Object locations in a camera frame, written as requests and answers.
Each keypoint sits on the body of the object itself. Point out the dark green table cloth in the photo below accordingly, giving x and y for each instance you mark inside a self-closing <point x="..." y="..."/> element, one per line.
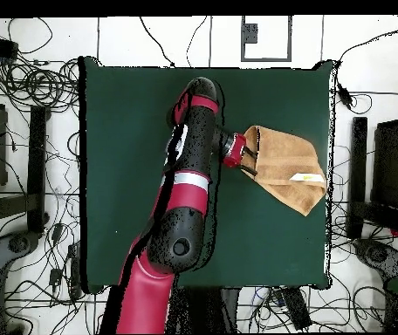
<point x="272" y="244"/>

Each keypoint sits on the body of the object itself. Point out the grey chair base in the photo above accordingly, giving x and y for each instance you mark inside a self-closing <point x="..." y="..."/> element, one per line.
<point x="17" y="244"/>
<point x="380" y="254"/>

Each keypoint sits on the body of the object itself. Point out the black power adapter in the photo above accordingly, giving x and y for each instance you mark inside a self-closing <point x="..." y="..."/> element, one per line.
<point x="345" y="96"/>

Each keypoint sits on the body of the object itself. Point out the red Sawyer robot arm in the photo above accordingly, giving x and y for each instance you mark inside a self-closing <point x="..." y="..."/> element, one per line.
<point x="192" y="146"/>

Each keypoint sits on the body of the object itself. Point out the tan terry towel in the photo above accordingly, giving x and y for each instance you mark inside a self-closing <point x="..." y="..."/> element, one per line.
<point x="289" y="164"/>

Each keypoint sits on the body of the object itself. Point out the grey rectangular floor frame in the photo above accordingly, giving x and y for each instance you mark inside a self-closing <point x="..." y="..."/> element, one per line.
<point x="265" y="59"/>

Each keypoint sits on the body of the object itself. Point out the small grey box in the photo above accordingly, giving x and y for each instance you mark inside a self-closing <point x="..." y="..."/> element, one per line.
<point x="250" y="33"/>

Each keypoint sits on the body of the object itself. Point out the black metal stand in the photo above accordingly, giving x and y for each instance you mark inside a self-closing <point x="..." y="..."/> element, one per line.
<point x="36" y="157"/>
<point x="358" y="157"/>

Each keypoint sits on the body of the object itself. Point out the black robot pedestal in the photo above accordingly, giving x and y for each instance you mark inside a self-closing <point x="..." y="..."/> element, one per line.
<point x="206" y="310"/>

